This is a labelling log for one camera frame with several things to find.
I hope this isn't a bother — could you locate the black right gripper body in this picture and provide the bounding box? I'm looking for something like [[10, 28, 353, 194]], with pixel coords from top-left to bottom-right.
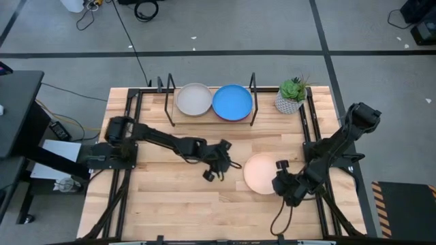
[[271, 159, 309, 208]]

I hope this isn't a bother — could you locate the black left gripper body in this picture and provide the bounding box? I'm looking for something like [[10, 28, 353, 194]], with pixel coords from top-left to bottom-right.
[[200, 138, 236, 183]]

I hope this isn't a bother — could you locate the pale peach plate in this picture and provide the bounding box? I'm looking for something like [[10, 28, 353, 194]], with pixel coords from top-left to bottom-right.
[[243, 153, 284, 196]]

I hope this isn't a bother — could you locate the bright blue plate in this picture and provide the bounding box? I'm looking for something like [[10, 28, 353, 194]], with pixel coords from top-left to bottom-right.
[[211, 84, 254, 122]]

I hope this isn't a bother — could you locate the grey plate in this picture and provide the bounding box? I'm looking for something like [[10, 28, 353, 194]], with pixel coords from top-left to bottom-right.
[[174, 82, 214, 118]]

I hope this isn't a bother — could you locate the succulent in white pot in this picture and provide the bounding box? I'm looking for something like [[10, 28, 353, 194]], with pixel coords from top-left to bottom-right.
[[274, 73, 320, 116]]

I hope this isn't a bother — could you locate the black mat with hazard stripes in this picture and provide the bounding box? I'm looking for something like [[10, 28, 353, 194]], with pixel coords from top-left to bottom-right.
[[371, 181, 436, 240]]

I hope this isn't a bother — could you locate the clear plastic bottle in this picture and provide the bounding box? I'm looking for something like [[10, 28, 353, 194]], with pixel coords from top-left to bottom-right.
[[53, 176, 82, 193]]

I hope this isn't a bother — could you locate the black power adapter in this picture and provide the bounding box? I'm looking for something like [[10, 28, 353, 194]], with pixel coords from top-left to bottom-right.
[[48, 120, 73, 142]]

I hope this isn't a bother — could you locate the white board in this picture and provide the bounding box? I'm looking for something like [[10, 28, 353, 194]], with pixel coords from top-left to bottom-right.
[[30, 139, 82, 180]]

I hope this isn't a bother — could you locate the black case with grey top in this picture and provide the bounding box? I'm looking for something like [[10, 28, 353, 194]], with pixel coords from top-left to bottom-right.
[[410, 20, 436, 47]]

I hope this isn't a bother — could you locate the black desk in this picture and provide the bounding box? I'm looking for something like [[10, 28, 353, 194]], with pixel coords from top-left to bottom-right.
[[0, 70, 91, 225]]

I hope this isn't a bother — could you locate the white container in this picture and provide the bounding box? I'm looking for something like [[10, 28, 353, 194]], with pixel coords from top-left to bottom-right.
[[60, 0, 85, 14]]

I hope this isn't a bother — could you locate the black equipment box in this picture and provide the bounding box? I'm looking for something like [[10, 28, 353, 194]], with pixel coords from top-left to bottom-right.
[[400, 0, 436, 25]]

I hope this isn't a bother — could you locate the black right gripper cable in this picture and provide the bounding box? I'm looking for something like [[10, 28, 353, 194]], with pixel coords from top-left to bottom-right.
[[270, 197, 294, 237]]

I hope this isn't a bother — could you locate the black wire dish rack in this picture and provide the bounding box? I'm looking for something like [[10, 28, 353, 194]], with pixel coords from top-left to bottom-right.
[[156, 72, 259, 127]]

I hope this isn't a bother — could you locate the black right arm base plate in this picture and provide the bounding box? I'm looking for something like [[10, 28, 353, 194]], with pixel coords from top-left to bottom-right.
[[302, 141, 365, 169]]

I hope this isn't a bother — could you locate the black aluminium table frame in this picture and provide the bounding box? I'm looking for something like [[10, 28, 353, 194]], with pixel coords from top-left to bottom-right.
[[76, 86, 367, 245]]

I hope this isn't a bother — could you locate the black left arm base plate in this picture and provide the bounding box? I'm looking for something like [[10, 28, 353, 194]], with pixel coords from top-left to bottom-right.
[[76, 142, 139, 170]]

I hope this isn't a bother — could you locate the long black floor cable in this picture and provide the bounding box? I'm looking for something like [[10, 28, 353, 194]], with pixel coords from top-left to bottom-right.
[[111, 0, 153, 88]]

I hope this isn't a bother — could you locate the yellow cable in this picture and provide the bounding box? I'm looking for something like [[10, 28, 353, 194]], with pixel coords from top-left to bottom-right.
[[35, 98, 103, 133]]

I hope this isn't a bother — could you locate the thin dark floor cable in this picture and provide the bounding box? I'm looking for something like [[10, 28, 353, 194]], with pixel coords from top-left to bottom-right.
[[40, 82, 108, 103]]

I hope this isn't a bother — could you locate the coiled black cable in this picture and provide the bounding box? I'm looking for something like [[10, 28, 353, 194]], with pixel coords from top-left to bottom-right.
[[134, 0, 159, 23]]

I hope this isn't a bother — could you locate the thin looped black cable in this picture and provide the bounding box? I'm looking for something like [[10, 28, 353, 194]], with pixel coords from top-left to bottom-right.
[[75, 2, 100, 32]]

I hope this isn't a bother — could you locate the black cable at equipment box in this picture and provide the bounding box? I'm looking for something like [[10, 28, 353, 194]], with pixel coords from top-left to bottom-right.
[[387, 8, 414, 30]]

